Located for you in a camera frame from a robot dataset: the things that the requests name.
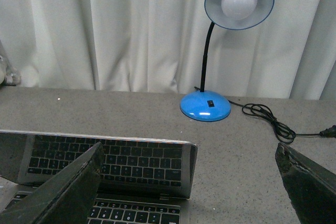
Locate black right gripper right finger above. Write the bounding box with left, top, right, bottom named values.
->
left=275, top=143, right=335, bottom=223

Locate white curtain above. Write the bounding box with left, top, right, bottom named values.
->
left=1, top=0, right=335, bottom=100

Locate black lamp power cable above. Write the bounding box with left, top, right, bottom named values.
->
left=227, top=99, right=336, bottom=144

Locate white plush object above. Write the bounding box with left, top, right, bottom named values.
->
left=1, top=42, right=21, bottom=86

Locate silver laptop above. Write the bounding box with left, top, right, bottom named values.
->
left=1, top=131, right=197, bottom=223

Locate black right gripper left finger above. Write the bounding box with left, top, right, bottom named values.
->
left=1, top=142, right=104, bottom=223

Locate blue desk lamp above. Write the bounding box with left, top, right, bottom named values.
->
left=180, top=0, right=275, bottom=122

